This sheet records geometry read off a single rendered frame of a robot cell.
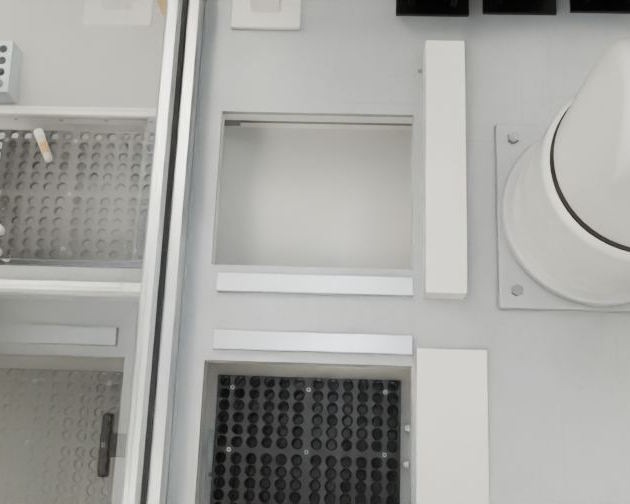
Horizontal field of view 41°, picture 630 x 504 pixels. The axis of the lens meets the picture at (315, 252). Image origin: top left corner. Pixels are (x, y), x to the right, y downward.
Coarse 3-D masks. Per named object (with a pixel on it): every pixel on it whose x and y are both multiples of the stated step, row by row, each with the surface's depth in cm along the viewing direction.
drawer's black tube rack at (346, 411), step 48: (240, 384) 105; (288, 384) 105; (336, 384) 104; (384, 384) 101; (240, 432) 103; (288, 432) 100; (336, 432) 103; (384, 432) 99; (240, 480) 99; (288, 480) 98; (336, 480) 98; (384, 480) 98
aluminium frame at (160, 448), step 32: (192, 0) 105; (192, 32) 104; (192, 64) 103; (192, 96) 102; (192, 128) 101; (192, 160) 102; (192, 192) 102; (160, 320) 94; (160, 352) 94; (160, 384) 93; (160, 416) 92; (160, 448) 91; (160, 480) 90
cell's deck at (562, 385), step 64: (320, 0) 110; (384, 0) 109; (256, 64) 107; (320, 64) 107; (384, 64) 107; (512, 64) 106; (576, 64) 106; (192, 256) 101; (192, 320) 99; (256, 320) 99; (320, 320) 99; (384, 320) 98; (448, 320) 98; (512, 320) 98; (576, 320) 98; (192, 384) 97; (512, 384) 96; (576, 384) 96; (192, 448) 95; (512, 448) 94; (576, 448) 94
